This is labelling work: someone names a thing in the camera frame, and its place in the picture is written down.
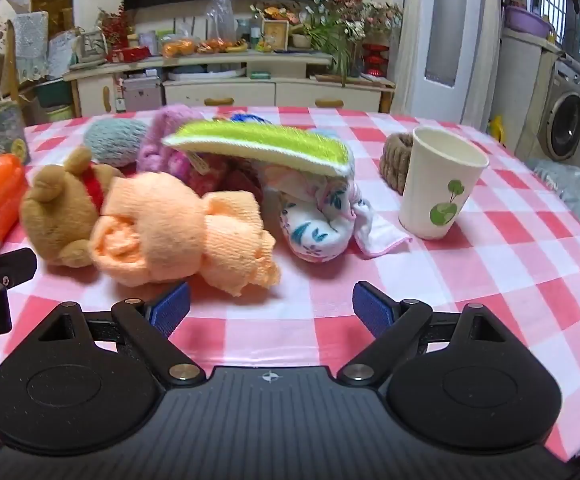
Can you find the wooden chair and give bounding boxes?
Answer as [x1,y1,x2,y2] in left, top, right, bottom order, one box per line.
[0,20,26,111]

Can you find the white lace cloth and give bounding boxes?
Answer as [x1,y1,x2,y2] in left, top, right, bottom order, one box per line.
[12,11,51,81]

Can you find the red berry branches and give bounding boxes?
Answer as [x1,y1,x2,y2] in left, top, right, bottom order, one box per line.
[97,5,136,48]

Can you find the red checked tablecloth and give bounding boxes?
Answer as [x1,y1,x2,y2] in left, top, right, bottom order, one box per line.
[0,106,580,466]

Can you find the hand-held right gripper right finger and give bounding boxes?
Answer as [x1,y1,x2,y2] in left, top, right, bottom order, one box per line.
[337,281,520,387]

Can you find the bag of oranges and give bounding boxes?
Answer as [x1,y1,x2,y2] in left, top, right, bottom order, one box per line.
[162,39,198,57]

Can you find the green and white plush cloth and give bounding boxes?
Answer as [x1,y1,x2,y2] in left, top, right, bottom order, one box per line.
[162,121,355,177]

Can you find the white side cabinet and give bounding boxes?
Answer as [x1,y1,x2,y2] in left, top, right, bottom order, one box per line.
[500,27,563,156]

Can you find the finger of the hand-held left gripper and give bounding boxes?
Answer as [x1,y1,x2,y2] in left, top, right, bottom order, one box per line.
[0,247,38,292]

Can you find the photo frame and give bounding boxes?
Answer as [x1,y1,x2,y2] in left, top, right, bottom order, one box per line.
[261,19,291,52]

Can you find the purple basin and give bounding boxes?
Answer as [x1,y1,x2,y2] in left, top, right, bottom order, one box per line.
[504,5,553,38]

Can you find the silver washing machine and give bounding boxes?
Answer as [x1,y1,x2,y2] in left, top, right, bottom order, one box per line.
[537,57,580,163]

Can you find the brown teddy bear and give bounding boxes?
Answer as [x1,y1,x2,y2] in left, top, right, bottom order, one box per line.
[19,147,126,268]

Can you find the pink storage box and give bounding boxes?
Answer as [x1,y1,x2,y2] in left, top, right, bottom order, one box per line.
[120,76,163,112]

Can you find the pink fuzzy sock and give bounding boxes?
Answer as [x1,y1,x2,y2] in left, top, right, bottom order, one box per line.
[136,104,205,181]

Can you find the clear plastic bag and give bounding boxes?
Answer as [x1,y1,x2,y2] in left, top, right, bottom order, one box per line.
[205,0,238,43]

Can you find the grey patterned blanket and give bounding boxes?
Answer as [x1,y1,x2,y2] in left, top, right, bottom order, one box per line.
[527,157,580,256]

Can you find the grey-green fuzzy sock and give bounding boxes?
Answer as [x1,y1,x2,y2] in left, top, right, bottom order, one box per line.
[84,119,149,167]

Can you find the white floral cloth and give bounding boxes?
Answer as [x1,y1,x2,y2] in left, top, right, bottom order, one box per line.
[262,165,413,265]

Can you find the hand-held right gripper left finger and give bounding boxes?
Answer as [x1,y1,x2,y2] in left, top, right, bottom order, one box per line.
[25,281,207,389]

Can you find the potted flowers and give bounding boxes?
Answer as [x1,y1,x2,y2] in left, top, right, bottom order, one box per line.
[300,0,403,78]

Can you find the jute rope basket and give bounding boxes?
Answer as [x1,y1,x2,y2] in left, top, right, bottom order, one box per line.
[380,132,415,195]

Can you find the green bucket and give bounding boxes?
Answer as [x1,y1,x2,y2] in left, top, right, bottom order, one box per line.
[35,80,73,121]

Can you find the white standing air conditioner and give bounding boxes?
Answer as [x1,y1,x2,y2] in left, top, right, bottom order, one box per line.
[392,0,493,126]

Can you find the red stand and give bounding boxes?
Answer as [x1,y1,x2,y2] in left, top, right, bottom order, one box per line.
[362,42,391,81]

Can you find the cream television cabinet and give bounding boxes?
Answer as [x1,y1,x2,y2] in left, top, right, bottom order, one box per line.
[64,52,395,121]

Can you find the red box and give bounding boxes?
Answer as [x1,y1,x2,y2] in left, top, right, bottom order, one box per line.
[106,46,151,63]

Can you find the pile of mixed fruit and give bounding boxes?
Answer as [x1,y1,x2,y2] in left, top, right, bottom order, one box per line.
[197,37,248,54]

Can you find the maroon fuzzy cloth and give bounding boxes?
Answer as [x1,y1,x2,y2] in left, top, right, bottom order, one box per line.
[190,154,265,202]

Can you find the peach towel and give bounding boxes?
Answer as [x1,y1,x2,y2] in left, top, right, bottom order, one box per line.
[90,172,281,297]

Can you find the white paper cup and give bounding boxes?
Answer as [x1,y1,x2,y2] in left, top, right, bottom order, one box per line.
[399,126,490,241]

